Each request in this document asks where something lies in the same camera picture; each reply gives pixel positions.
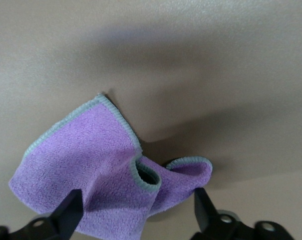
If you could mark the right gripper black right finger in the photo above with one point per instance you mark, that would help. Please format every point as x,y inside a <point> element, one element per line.
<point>208,220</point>

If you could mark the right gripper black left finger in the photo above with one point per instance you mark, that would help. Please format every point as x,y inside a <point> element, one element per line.
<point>66,215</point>

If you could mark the brown table cover mat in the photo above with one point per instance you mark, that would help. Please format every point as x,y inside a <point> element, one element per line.
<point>190,62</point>

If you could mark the purple microfibre towel grey edge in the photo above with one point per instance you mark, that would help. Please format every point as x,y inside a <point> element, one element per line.
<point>78,162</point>

